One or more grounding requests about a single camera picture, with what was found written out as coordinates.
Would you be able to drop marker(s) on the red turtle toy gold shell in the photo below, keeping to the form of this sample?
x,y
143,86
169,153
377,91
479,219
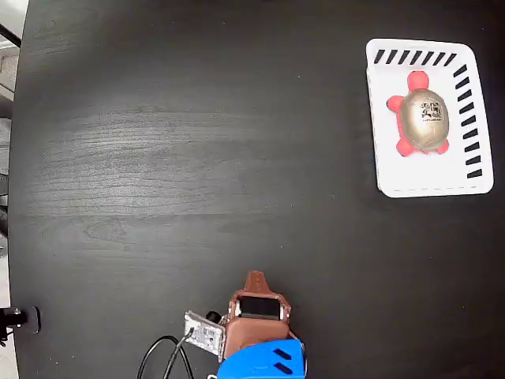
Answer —
x,y
426,118

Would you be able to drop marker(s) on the black metal bar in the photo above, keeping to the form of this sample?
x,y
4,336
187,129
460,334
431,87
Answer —
x,y
10,34

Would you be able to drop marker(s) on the camera circuit board on gripper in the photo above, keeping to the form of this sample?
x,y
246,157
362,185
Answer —
x,y
203,335

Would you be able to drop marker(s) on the white plastic basket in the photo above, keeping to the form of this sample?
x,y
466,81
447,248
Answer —
x,y
386,166

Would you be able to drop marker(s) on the black table clamp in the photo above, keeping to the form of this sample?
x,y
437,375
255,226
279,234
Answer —
x,y
23,319

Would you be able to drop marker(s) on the brown gripper with motor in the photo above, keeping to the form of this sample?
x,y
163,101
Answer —
x,y
252,331

